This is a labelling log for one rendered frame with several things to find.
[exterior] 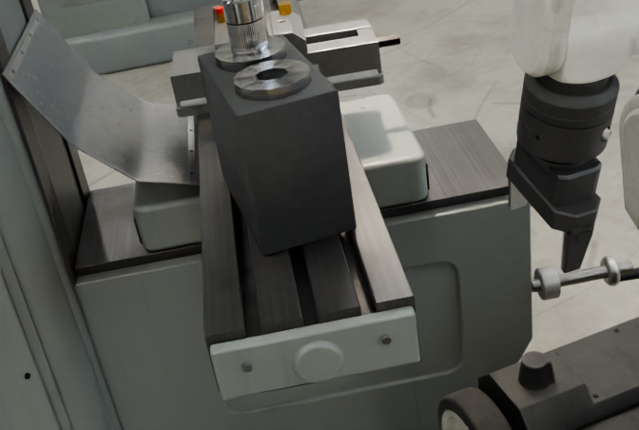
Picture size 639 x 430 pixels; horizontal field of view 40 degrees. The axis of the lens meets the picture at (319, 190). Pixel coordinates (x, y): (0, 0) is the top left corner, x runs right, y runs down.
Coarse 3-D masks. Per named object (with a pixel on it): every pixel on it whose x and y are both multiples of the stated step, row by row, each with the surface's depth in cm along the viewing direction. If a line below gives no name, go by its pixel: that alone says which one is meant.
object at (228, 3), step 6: (222, 0) 105; (228, 0) 104; (234, 0) 104; (240, 0) 103; (246, 0) 103; (252, 0) 104; (258, 0) 104; (228, 6) 104; (234, 6) 103; (240, 6) 103; (246, 6) 103; (252, 6) 104
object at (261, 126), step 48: (288, 48) 110; (240, 96) 99; (288, 96) 97; (336, 96) 97; (240, 144) 97; (288, 144) 98; (336, 144) 100; (240, 192) 109; (288, 192) 101; (336, 192) 103; (288, 240) 104
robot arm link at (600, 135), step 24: (528, 120) 83; (528, 144) 84; (552, 144) 82; (576, 144) 82; (600, 144) 83; (528, 168) 89; (552, 168) 85; (576, 168) 85; (600, 168) 85; (528, 192) 90; (552, 192) 86; (576, 192) 86; (552, 216) 87; (576, 216) 86
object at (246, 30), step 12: (228, 12) 104; (240, 12) 104; (252, 12) 104; (228, 24) 106; (240, 24) 105; (252, 24) 105; (264, 24) 107; (228, 36) 107; (240, 36) 105; (252, 36) 105; (264, 36) 107; (240, 48) 106; (252, 48) 106; (264, 48) 107
